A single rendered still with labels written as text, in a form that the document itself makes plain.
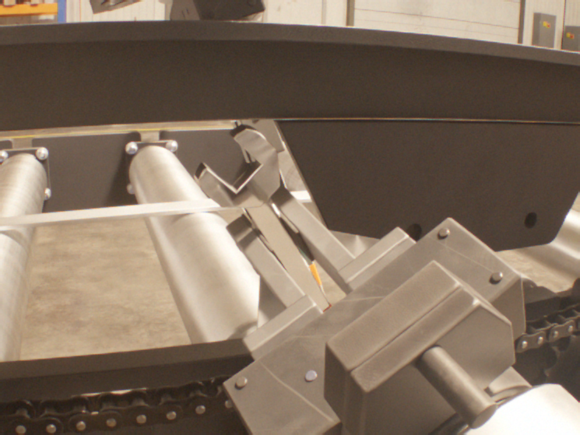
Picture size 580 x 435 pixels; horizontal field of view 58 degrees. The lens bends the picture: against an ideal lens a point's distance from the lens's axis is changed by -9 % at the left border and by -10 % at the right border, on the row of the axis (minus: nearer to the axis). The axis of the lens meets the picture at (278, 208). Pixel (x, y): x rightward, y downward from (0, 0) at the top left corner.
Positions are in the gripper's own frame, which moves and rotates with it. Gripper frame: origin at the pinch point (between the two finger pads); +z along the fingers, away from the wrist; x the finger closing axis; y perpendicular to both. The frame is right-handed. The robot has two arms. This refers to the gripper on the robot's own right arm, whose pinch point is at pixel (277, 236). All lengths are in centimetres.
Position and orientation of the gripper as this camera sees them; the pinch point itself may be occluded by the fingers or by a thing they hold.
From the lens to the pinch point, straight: 33.0
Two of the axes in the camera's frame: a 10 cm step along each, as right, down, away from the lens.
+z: -4.4, -4.8, 7.5
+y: 3.8, 6.6, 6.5
